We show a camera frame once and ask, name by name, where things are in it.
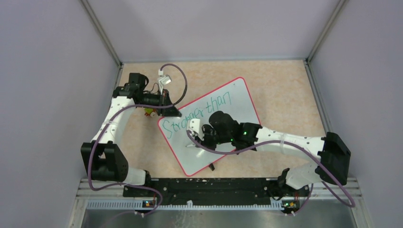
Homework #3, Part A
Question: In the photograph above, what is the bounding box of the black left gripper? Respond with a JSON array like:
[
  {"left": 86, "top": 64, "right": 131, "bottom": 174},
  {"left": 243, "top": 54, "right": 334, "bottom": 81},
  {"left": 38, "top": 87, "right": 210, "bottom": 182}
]
[{"left": 138, "top": 88, "right": 182, "bottom": 117}]

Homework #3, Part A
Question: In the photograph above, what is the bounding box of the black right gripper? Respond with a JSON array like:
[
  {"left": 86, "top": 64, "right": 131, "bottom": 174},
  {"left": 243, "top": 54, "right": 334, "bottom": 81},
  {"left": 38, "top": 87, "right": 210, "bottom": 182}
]
[{"left": 195, "top": 125, "right": 232, "bottom": 151}]

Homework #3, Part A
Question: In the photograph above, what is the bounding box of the pink framed whiteboard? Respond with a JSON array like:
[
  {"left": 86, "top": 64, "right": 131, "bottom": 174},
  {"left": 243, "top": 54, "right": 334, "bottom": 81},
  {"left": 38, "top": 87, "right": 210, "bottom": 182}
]
[{"left": 158, "top": 77, "right": 260, "bottom": 177}]

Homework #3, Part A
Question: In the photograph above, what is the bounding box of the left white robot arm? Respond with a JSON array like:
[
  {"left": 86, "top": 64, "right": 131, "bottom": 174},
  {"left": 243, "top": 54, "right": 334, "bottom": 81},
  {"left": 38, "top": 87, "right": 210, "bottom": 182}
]
[{"left": 80, "top": 70, "right": 182, "bottom": 196}]

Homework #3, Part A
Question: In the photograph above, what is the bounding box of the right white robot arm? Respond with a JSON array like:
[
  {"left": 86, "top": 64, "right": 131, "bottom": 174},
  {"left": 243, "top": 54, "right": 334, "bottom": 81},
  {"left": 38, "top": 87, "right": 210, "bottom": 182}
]
[{"left": 187, "top": 111, "right": 351, "bottom": 196}]

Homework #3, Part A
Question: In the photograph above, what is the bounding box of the red yellow toy brick car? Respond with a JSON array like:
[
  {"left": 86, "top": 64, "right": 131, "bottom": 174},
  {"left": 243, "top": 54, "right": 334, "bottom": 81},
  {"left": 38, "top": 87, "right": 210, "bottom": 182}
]
[{"left": 148, "top": 109, "right": 157, "bottom": 117}]

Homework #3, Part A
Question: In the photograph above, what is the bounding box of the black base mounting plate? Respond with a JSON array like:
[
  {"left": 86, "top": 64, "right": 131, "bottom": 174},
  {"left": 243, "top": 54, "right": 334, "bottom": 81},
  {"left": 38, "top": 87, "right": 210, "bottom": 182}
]
[{"left": 123, "top": 178, "right": 309, "bottom": 206}]

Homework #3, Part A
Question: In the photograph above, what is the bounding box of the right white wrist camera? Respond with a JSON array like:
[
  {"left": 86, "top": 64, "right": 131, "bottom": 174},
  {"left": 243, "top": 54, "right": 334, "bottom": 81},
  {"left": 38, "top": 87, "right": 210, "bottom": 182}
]
[{"left": 187, "top": 118, "right": 204, "bottom": 139}]

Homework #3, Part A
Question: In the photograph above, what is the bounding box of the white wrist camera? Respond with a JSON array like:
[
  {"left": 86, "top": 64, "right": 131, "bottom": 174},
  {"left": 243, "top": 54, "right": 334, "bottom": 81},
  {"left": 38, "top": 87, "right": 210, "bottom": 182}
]
[
  {"left": 187, "top": 118, "right": 204, "bottom": 139},
  {"left": 158, "top": 69, "right": 172, "bottom": 94}
]

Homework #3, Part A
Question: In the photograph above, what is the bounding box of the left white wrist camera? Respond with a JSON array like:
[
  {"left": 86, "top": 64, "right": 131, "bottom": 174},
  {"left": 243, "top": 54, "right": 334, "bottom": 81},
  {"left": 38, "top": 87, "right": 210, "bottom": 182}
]
[{"left": 158, "top": 69, "right": 172, "bottom": 94}]

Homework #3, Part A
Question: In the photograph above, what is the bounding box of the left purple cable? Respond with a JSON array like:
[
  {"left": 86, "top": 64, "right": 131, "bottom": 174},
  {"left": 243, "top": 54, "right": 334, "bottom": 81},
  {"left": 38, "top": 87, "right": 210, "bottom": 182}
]
[{"left": 87, "top": 63, "right": 188, "bottom": 218}]

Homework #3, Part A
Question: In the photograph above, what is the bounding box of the purple cable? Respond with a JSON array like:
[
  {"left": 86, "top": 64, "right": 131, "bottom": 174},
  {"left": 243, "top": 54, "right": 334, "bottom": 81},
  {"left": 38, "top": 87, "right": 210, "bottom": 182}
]
[
  {"left": 186, "top": 129, "right": 356, "bottom": 216},
  {"left": 87, "top": 63, "right": 188, "bottom": 218}
]

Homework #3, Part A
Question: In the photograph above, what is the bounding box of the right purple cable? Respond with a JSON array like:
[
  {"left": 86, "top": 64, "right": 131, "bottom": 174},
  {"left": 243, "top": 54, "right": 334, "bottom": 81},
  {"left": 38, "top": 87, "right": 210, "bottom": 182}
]
[{"left": 186, "top": 129, "right": 356, "bottom": 216}]

